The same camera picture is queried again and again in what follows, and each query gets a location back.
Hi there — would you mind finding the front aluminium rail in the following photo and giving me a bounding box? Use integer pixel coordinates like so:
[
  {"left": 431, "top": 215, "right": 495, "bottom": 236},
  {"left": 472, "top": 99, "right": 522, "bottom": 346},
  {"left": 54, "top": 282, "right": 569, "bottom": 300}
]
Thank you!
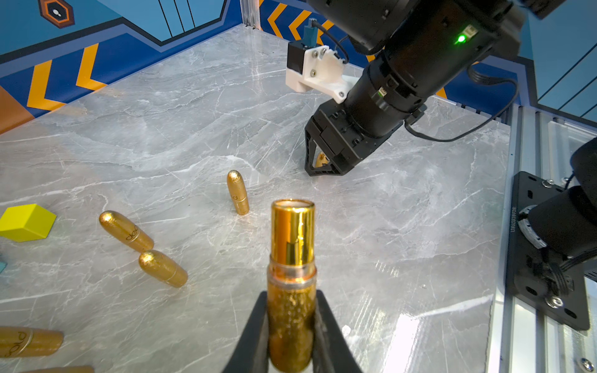
[{"left": 486, "top": 105, "right": 596, "bottom": 372}]

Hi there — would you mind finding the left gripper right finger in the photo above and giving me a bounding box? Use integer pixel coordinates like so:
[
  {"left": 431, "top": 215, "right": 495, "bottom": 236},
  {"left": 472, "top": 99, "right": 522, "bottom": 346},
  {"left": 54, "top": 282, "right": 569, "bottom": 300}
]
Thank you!
[{"left": 312, "top": 290, "right": 362, "bottom": 373}]

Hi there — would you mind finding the gold lipstick cap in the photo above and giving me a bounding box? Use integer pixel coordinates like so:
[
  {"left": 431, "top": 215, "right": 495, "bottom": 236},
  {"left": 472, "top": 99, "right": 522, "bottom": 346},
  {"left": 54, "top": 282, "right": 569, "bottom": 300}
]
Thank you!
[{"left": 314, "top": 152, "right": 329, "bottom": 169}]

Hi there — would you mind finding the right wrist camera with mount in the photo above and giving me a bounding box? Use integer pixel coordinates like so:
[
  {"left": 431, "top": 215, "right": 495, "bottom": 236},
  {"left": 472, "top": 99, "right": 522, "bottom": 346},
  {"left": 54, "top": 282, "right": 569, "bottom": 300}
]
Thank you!
[{"left": 285, "top": 19, "right": 359, "bottom": 104}]

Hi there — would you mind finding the right camera black cable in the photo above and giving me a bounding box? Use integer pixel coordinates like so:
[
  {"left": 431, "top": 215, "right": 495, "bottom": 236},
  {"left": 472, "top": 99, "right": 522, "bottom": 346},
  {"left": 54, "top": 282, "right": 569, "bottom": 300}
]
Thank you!
[{"left": 309, "top": 19, "right": 521, "bottom": 144}]

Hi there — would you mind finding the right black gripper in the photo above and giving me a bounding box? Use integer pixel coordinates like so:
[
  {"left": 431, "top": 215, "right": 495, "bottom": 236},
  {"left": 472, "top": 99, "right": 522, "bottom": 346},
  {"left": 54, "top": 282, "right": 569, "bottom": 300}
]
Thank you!
[{"left": 305, "top": 97, "right": 405, "bottom": 177}]

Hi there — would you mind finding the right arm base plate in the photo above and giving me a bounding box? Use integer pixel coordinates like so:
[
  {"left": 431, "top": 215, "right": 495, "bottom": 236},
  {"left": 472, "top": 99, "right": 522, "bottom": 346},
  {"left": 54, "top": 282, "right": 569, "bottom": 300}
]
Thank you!
[{"left": 506, "top": 172, "right": 596, "bottom": 331}]

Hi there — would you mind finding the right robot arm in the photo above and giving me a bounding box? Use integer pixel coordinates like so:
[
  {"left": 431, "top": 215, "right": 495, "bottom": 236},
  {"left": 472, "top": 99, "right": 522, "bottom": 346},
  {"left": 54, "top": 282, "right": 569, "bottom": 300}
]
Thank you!
[{"left": 305, "top": 1, "right": 559, "bottom": 176}]

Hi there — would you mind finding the right aluminium corner post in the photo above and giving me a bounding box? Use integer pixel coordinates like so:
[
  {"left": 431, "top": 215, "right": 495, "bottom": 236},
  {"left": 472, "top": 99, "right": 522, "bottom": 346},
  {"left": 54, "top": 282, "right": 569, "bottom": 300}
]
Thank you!
[{"left": 239, "top": 0, "right": 261, "bottom": 30}]

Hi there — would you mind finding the yellow cube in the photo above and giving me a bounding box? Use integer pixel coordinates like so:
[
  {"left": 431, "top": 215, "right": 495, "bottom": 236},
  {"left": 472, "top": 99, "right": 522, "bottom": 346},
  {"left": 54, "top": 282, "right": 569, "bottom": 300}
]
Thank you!
[{"left": 1, "top": 204, "right": 57, "bottom": 242}]

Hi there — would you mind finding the gold lipstick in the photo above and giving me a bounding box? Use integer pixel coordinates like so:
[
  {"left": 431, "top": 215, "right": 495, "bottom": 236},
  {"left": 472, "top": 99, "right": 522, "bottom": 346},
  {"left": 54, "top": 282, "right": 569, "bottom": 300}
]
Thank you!
[
  {"left": 99, "top": 211, "right": 154, "bottom": 253},
  {"left": 227, "top": 170, "right": 250, "bottom": 215},
  {"left": 267, "top": 199, "right": 317, "bottom": 372},
  {"left": 138, "top": 250, "right": 188, "bottom": 288},
  {"left": 0, "top": 326, "right": 64, "bottom": 358}
]

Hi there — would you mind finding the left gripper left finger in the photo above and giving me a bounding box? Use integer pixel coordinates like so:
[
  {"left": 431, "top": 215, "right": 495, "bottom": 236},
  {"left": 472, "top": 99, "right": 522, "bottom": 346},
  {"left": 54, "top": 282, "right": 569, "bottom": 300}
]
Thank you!
[{"left": 222, "top": 292, "right": 269, "bottom": 373}]

